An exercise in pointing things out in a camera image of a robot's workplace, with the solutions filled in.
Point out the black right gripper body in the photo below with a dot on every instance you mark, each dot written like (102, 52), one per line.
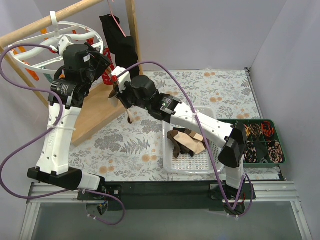
(122, 94)

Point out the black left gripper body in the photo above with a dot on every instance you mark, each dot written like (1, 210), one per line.
(100, 63)

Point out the white round clip hanger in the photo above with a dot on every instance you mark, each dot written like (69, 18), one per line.
(34, 46)

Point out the black sock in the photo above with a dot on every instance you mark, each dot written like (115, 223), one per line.
(183, 149)

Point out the cream brown striped sock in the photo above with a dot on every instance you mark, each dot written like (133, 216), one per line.
(192, 141)
(178, 148)

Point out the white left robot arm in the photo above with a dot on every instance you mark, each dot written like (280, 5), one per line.
(83, 65)

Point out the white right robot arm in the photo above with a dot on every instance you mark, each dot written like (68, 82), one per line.
(141, 92)

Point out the wooden hanger rack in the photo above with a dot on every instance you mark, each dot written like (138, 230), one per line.
(97, 111)

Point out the large black hanging cloth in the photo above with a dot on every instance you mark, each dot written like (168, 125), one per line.
(123, 47)

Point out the floral table mat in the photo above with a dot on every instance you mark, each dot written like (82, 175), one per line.
(124, 151)

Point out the white plastic basket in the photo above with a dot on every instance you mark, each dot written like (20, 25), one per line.
(199, 164)

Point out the green compartment tray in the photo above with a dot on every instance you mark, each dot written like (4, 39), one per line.
(264, 148)

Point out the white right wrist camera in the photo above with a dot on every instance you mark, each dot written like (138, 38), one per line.
(121, 75)

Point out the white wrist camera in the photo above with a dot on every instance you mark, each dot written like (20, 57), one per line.
(59, 45)
(121, 75)

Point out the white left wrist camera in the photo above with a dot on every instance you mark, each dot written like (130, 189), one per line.
(59, 45)

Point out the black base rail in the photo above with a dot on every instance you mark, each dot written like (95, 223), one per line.
(166, 195)

